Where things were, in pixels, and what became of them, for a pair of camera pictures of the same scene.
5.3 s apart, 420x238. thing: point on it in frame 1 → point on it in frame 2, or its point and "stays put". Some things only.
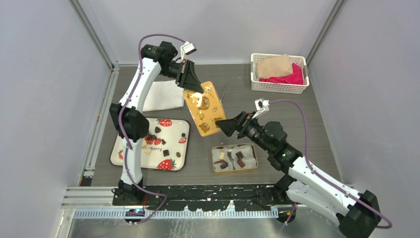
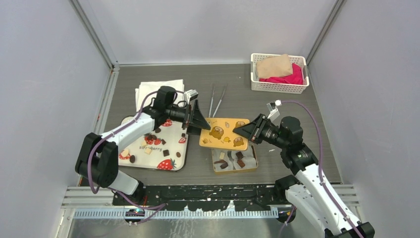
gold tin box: [235, 158] stays put
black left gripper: [186, 77] → [195, 120]
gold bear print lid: [206, 108] → [221, 135]
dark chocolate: [224, 165] stays put
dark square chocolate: [239, 154] stays put
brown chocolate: [240, 163] stays put
